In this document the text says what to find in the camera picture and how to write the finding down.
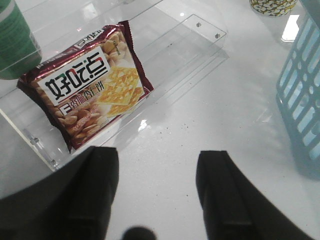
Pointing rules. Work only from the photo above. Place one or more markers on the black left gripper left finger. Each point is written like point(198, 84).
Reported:
point(73, 203)

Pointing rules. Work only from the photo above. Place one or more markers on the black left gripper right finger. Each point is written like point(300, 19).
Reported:
point(272, 204)

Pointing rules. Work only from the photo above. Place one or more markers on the light blue plastic basket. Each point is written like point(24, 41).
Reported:
point(298, 93)

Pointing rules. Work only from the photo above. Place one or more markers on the maroon cracker snack packet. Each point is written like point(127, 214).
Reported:
point(90, 85)

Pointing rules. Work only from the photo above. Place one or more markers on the green cartoon canister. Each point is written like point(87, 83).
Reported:
point(19, 51)

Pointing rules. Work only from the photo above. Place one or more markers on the patterned paper cup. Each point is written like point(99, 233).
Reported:
point(273, 8)

